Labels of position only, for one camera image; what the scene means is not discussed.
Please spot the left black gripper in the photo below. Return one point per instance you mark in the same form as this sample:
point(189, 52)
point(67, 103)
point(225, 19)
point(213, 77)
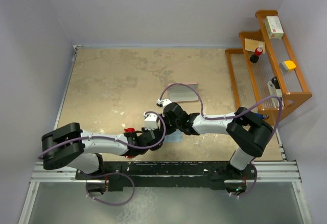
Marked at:
point(143, 131)

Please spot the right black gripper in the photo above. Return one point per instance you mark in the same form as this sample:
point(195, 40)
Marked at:
point(168, 131)

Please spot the blue cleaning cloth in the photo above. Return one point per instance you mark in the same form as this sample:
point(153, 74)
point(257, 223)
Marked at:
point(175, 137)

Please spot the pink glasses case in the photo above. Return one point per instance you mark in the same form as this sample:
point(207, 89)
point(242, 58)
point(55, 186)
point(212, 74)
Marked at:
point(180, 93)

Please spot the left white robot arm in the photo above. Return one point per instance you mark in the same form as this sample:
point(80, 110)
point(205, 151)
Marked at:
point(71, 146)

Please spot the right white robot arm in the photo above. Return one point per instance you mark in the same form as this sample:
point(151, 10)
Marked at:
point(250, 132)

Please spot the red sunglasses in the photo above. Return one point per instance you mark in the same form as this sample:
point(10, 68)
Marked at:
point(130, 136)

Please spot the blue small object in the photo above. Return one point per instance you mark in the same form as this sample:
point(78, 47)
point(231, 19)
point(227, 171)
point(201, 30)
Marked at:
point(261, 116)

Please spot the red black stamp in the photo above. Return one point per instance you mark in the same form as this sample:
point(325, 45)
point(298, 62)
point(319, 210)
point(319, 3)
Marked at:
point(255, 57)

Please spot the wooden tiered shelf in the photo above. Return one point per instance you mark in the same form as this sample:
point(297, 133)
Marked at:
point(249, 80)

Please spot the white black device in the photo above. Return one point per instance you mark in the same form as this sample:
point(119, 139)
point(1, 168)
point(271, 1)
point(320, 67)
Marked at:
point(275, 89)

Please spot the tan paper packet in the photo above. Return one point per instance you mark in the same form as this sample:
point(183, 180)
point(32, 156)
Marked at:
point(251, 45)

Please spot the yellow grey sponge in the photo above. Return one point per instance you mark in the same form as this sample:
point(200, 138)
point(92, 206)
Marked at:
point(287, 66)

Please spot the white red box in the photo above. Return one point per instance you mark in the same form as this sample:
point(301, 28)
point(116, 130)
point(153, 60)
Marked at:
point(274, 27)

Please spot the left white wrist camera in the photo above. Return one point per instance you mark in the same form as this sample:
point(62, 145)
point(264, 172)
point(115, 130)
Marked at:
point(150, 121)

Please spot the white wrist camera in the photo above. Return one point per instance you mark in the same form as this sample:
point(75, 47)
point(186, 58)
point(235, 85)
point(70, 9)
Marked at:
point(163, 103)
point(150, 121)

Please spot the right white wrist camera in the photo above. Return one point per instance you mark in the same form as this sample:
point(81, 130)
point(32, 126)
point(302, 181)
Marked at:
point(163, 103)

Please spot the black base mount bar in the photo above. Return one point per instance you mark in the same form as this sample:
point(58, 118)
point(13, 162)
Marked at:
point(214, 175)

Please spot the aluminium frame rail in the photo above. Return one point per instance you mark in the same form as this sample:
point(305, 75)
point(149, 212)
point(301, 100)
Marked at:
point(167, 192)

